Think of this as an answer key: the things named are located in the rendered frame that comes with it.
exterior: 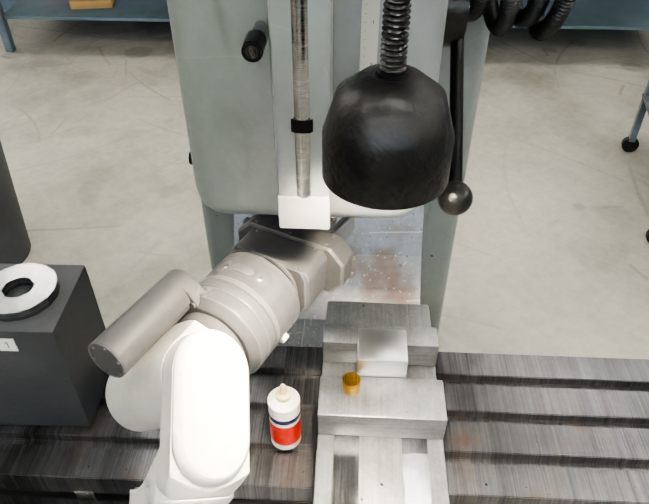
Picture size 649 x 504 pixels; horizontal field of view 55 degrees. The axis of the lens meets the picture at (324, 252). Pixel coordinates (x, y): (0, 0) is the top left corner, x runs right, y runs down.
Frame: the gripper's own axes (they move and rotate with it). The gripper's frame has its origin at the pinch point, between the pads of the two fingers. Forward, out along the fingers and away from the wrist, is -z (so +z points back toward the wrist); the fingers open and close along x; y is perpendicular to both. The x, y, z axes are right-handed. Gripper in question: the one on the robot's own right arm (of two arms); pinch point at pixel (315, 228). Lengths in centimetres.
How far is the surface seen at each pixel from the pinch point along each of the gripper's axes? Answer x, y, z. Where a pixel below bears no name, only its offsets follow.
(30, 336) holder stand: 27.9, 13.9, 17.6
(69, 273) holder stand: 31.2, 13.0, 8.0
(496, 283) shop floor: -1, 122, -144
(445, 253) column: -4, 33, -43
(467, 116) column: -3.8, 5.3, -42.7
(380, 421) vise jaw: -10.8, 21.4, 4.2
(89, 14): 298, 97, -246
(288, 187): -4.3, -13.5, 12.2
